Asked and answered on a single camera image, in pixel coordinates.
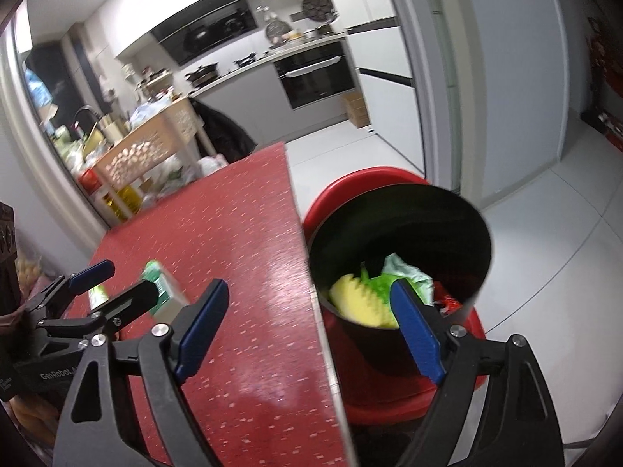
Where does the red stool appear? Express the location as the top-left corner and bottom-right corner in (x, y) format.
(303, 167), (492, 426)

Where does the white refrigerator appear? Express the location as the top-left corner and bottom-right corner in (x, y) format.
(332, 0), (426, 173)

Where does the black built-in oven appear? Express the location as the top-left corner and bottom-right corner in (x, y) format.
(273, 41), (355, 109)

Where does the black range hood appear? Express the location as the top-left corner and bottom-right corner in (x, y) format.
(150, 0), (258, 65)

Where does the small cardboard box on floor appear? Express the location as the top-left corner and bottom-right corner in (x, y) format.
(342, 91), (371, 129)

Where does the yellow sponge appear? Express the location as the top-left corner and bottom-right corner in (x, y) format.
(329, 274), (399, 329)

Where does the bright green plastic bag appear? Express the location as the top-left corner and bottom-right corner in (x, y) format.
(360, 263), (401, 305)

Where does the beige flower-cutout chair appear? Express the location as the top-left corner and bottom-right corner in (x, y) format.
(92, 96), (218, 219)

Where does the black trash bin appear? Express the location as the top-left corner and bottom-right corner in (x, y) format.
(308, 183), (492, 375)

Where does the red crumpled wrapper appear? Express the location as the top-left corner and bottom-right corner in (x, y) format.
(433, 281), (461, 316)

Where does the black jacket on chair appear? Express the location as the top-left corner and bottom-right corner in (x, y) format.
(189, 98), (258, 163)

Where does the pale green crumpled bag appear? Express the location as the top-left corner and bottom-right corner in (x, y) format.
(384, 253), (434, 306)

